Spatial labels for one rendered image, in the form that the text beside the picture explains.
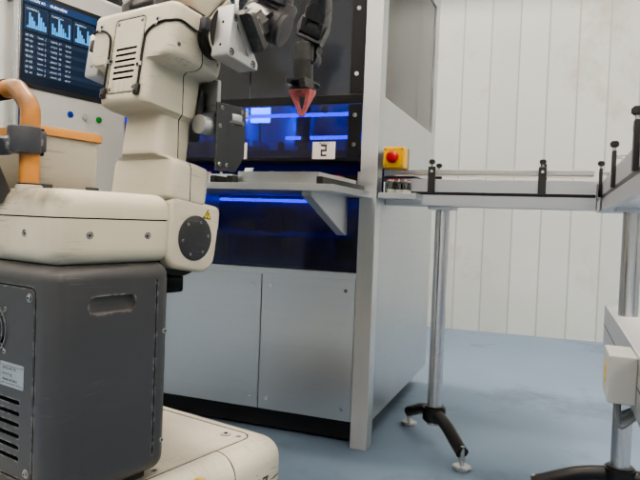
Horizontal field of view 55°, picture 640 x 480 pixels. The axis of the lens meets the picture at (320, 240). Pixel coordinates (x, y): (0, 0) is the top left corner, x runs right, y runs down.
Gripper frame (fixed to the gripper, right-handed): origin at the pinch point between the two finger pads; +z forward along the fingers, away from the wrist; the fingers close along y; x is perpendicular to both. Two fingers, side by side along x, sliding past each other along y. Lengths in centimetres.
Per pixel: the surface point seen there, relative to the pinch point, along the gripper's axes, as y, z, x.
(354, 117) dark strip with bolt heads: 37.3, -4.4, -3.2
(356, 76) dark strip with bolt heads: 37.9, -18.2, -3.1
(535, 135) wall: 312, -32, -47
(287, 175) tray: -0.2, 17.8, 3.9
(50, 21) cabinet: -4, -32, 90
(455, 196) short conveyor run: 48, 21, -36
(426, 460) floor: 37, 109, -33
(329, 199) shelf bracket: 18.0, 24.0, -2.3
